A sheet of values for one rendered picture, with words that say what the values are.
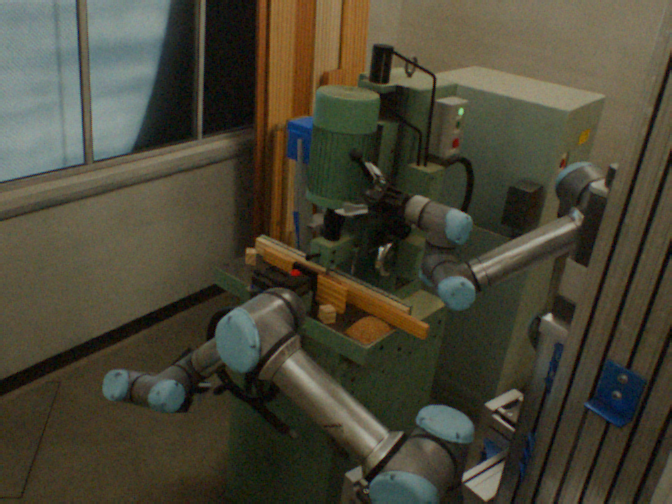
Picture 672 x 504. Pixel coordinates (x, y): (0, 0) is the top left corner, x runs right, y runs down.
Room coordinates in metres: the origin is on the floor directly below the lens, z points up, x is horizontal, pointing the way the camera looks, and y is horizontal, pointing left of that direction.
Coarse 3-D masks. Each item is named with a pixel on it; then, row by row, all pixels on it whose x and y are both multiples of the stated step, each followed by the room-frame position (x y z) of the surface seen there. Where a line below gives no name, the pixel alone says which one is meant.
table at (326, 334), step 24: (240, 264) 1.94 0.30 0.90; (264, 264) 1.96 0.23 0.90; (240, 288) 1.83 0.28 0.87; (312, 312) 1.70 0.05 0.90; (336, 312) 1.72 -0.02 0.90; (360, 312) 1.73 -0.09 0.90; (312, 336) 1.66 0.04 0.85; (336, 336) 1.61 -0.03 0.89; (384, 336) 1.62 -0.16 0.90; (360, 360) 1.56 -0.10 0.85
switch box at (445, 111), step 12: (444, 108) 1.98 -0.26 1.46; (456, 108) 1.99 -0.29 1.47; (432, 120) 2.00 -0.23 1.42; (444, 120) 1.98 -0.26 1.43; (456, 120) 2.00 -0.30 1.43; (432, 132) 2.00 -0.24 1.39; (444, 132) 1.97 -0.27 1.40; (456, 132) 2.01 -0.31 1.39; (432, 144) 1.99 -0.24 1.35; (444, 144) 1.97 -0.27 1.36; (444, 156) 1.97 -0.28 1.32
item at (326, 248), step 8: (344, 232) 1.91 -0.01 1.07; (320, 240) 1.83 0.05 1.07; (344, 240) 1.85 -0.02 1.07; (352, 240) 1.88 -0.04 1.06; (312, 248) 1.83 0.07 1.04; (320, 248) 1.81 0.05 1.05; (328, 248) 1.79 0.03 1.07; (336, 248) 1.81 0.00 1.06; (344, 248) 1.85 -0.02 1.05; (320, 256) 1.81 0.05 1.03; (328, 256) 1.79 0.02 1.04; (336, 256) 1.82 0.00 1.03; (344, 256) 1.85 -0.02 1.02; (352, 256) 1.88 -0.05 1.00; (320, 264) 1.80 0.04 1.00; (328, 264) 1.79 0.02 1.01
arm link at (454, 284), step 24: (576, 216) 1.41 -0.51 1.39; (528, 240) 1.39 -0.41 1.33; (552, 240) 1.38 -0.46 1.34; (576, 240) 1.38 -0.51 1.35; (456, 264) 1.42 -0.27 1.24; (480, 264) 1.37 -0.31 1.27; (504, 264) 1.36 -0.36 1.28; (528, 264) 1.37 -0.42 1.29; (456, 288) 1.32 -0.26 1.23; (480, 288) 1.35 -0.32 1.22
